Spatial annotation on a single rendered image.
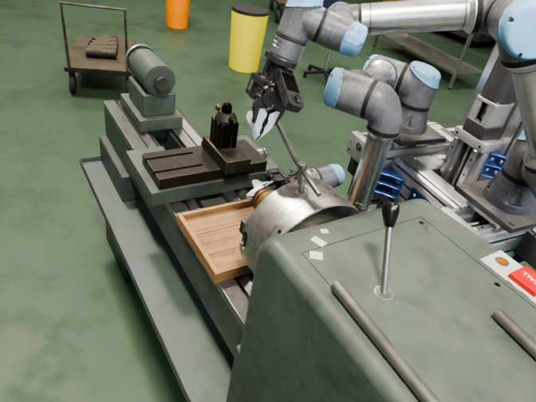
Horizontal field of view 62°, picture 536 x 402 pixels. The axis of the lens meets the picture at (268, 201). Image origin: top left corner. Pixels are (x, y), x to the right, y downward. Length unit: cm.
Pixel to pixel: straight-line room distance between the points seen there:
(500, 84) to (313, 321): 104
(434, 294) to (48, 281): 208
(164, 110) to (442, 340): 159
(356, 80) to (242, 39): 405
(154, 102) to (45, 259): 114
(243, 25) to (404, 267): 455
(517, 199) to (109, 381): 173
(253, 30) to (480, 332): 470
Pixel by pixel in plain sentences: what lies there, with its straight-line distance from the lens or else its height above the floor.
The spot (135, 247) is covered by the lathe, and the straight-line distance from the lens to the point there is 192.
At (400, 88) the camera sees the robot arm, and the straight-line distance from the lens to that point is 172.
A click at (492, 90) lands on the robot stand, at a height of 141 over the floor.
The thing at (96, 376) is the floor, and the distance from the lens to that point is 220.
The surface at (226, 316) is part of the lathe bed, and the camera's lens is 135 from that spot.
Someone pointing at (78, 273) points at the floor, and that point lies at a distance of 261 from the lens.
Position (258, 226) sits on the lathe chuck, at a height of 115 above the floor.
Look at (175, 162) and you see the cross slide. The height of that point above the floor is 97.
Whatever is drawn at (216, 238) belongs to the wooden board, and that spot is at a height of 88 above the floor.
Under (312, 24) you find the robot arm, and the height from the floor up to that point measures 159.
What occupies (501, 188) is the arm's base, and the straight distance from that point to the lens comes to 147.
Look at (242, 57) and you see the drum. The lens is 538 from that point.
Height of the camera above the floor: 183
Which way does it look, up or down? 35 degrees down
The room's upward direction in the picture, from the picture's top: 11 degrees clockwise
